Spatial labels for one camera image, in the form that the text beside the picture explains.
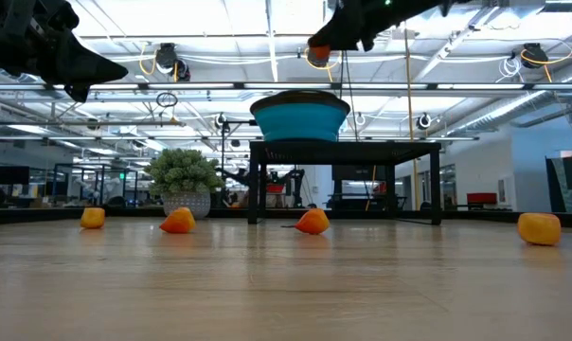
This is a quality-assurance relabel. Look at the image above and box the black hanging cable with loop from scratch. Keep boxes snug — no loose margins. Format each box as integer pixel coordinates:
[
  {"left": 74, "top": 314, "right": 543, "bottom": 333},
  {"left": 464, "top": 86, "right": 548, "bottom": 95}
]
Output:
[{"left": 340, "top": 46, "right": 361, "bottom": 143}]

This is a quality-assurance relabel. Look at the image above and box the small orange toy fruit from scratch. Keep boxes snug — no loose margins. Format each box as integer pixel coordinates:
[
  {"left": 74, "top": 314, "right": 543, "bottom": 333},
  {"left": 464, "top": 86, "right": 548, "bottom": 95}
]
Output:
[
  {"left": 158, "top": 206, "right": 198, "bottom": 235},
  {"left": 279, "top": 206, "right": 331, "bottom": 236},
  {"left": 516, "top": 211, "right": 563, "bottom": 247},
  {"left": 80, "top": 206, "right": 107, "bottom": 230}
]

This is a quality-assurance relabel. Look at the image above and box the black background table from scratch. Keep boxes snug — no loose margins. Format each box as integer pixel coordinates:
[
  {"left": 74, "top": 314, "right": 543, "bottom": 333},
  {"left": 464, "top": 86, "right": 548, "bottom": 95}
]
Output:
[{"left": 327, "top": 191, "right": 408, "bottom": 211}]

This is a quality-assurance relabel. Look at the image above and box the blue collapsible bowl grey rim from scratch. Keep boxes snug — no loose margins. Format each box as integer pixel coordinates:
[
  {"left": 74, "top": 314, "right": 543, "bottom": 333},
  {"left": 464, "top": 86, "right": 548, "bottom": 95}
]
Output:
[{"left": 249, "top": 88, "right": 352, "bottom": 143}]

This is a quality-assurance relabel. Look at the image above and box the black perforated metal rack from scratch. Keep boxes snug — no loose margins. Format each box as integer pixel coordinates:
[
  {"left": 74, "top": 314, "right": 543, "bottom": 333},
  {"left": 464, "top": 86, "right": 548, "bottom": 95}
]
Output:
[{"left": 246, "top": 139, "right": 443, "bottom": 226}]

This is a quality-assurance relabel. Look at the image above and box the background black frame cell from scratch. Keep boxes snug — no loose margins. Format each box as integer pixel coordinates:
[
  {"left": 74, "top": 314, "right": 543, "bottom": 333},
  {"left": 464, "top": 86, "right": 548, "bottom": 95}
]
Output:
[{"left": 52, "top": 162, "right": 140, "bottom": 208}]

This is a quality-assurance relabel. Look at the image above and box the black aluminium table frame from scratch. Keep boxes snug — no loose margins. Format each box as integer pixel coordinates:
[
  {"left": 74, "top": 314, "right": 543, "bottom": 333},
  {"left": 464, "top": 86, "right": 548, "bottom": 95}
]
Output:
[{"left": 0, "top": 204, "right": 572, "bottom": 229}]

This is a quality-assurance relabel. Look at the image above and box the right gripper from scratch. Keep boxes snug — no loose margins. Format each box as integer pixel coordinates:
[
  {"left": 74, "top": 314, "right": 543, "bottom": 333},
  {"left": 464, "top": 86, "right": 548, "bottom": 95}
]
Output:
[{"left": 308, "top": 0, "right": 460, "bottom": 53}]

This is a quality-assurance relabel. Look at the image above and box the dark panel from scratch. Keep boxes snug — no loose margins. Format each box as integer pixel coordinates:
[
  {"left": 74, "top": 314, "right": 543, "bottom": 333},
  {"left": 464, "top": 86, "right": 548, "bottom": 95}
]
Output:
[{"left": 0, "top": 165, "right": 31, "bottom": 187}]

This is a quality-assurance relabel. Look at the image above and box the green succulent in white pot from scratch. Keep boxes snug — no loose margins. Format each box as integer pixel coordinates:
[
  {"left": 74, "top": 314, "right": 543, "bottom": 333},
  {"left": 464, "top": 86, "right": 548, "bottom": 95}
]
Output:
[{"left": 143, "top": 147, "right": 226, "bottom": 221}]

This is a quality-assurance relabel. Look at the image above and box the red plastic crate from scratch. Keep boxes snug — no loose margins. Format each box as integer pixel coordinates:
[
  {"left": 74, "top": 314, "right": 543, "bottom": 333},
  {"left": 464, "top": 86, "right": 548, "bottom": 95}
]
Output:
[{"left": 465, "top": 191, "right": 499, "bottom": 206}]

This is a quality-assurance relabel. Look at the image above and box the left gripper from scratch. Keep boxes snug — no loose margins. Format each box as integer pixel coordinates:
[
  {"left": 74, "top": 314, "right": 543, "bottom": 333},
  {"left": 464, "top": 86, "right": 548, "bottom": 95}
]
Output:
[{"left": 0, "top": 0, "right": 129, "bottom": 103}]

